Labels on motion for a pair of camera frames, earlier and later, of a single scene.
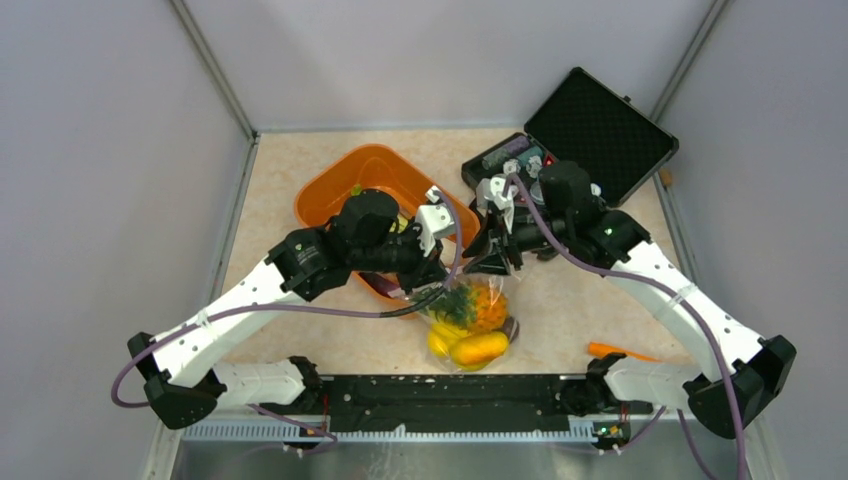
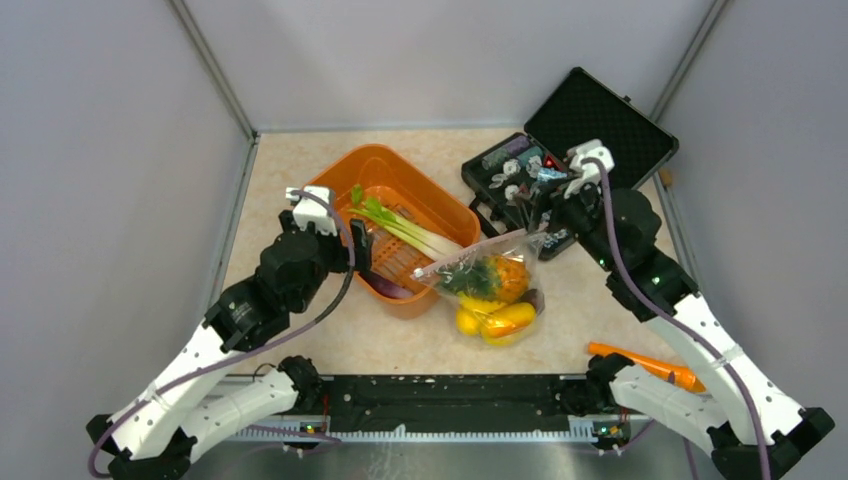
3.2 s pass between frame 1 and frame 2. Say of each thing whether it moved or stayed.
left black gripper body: moved
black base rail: stayed
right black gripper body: moved
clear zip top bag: moved
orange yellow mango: moved
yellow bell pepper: moved
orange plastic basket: stayed
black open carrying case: stayed
